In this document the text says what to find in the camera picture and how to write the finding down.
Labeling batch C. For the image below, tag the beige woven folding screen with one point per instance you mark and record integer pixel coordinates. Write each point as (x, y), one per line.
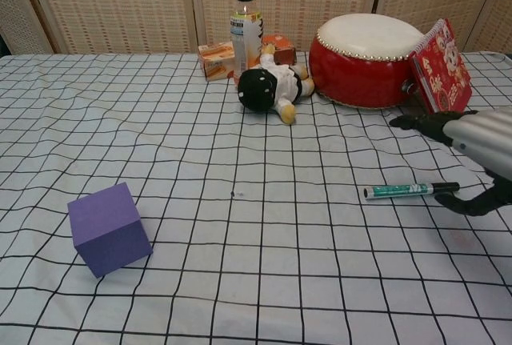
(120, 5)

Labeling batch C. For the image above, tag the plush doll with black head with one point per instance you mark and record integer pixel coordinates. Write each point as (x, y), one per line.
(260, 89)

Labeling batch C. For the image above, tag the orange snack box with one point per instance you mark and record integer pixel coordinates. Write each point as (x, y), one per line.
(216, 61)

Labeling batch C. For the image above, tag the red drum with white skin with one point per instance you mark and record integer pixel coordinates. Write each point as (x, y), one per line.
(360, 65)

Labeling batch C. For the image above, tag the black and silver right hand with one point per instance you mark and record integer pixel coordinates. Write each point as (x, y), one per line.
(484, 137)

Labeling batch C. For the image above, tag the red spiral desk calendar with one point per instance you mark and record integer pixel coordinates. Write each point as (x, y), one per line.
(442, 77)

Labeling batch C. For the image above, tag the white black checkered tablecloth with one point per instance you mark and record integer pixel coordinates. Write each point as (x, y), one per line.
(240, 261)

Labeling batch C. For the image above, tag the green marker with black cap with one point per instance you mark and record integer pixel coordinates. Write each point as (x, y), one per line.
(400, 190)

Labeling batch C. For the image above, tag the purple foam cube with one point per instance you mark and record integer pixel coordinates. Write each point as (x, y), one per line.
(108, 233)

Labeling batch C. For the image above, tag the clear drink bottle black cap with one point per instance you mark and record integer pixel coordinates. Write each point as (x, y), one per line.
(245, 37)

